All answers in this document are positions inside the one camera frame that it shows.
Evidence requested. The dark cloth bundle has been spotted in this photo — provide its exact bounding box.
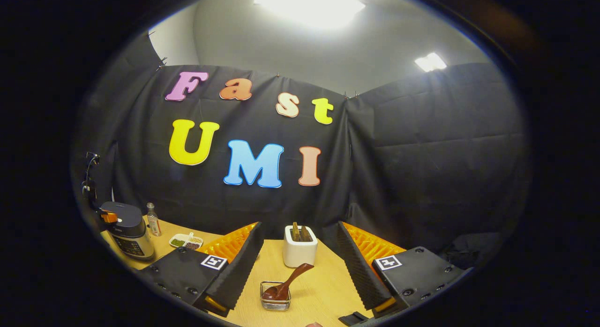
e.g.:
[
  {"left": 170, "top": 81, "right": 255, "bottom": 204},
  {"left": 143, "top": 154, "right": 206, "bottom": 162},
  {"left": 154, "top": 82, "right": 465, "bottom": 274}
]
[{"left": 441, "top": 231, "right": 511, "bottom": 271}]

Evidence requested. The white divided grain dish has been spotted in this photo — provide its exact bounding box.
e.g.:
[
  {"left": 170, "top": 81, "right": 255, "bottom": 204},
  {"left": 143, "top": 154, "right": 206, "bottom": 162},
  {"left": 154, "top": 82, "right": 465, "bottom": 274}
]
[{"left": 169, "top": 232, "right": 203, "bottom": 251}]

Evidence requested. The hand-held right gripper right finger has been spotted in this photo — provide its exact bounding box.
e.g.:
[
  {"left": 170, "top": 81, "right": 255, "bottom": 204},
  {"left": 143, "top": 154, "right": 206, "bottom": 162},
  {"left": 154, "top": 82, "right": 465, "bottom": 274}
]
[{"left": 335, "top": 221, "right": 469, "bottom": 318}]

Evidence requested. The metal wire chopstick holder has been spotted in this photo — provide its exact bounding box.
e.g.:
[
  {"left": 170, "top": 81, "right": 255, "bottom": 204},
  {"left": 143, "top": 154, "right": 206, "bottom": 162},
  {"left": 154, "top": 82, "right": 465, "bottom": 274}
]
[{"left": 260, "top": 281, "right": 292, "bottom": 311}]

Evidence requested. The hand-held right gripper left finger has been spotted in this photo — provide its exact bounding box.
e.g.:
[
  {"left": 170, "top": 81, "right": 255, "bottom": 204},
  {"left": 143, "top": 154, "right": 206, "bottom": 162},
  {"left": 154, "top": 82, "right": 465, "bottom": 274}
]
[{"left": 136, "top": 222, "right": 265, "bottom": 318}]

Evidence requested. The large ceiling light panel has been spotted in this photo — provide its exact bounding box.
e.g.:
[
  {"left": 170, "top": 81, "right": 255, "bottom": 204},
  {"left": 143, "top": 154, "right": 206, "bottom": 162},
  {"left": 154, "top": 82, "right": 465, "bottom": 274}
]
[{"left": 253, "top": 0, "right": 366, "bottom": 30}]

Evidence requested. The small clear glass bottle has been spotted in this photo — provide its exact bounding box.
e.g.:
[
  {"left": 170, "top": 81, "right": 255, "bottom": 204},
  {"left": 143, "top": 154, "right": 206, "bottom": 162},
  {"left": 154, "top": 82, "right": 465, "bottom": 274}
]
[{"left": 146, "top": 203, "right": 162, "bottom": 237}]

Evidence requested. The white toaster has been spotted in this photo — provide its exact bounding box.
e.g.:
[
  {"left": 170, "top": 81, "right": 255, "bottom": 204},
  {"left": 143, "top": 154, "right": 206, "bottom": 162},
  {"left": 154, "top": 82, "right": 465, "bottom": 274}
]
[{"left": 282, "top": 225, "right": 318, "bottom": 268}]

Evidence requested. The small ceiling light panel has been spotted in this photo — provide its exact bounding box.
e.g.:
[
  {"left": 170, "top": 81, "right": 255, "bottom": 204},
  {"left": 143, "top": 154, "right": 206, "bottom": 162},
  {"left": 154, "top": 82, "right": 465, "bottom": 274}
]
[{"left": 414, "top": 52, "right": 447, "bottom": 73}]

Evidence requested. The dark grey rice cooker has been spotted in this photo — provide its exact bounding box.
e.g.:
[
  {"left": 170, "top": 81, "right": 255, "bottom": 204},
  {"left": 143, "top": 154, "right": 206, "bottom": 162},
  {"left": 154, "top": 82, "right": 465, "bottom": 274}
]
[{"left": 99, "top": 201, "right": 155, "bottom": 261}]

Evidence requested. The brown wooden spoon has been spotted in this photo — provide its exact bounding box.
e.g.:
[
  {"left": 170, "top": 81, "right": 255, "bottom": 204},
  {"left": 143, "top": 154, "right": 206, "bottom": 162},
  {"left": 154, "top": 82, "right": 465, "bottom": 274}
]
[{"left": 262, "top": 263, "right": 315, "bottom": 301}]

